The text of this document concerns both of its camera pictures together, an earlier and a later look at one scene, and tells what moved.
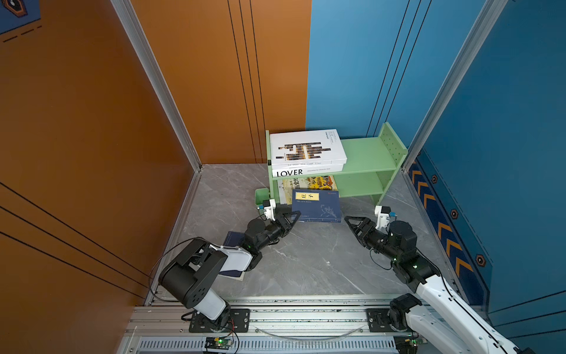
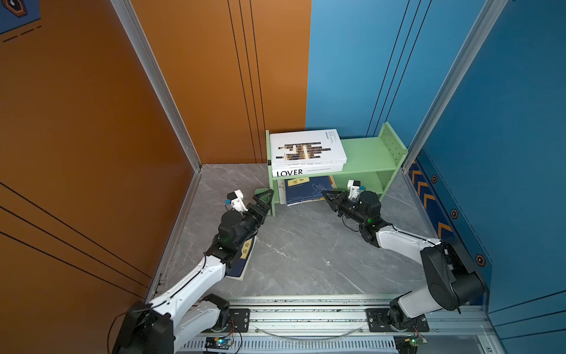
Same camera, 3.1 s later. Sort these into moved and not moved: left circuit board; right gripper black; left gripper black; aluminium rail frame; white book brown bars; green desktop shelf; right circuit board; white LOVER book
Moved: right gripper black; left gripper black
Not moved: white LOVER book; white book brown bars; green desktop shelf; aluminium rail frame; right circuit board; left circuit board
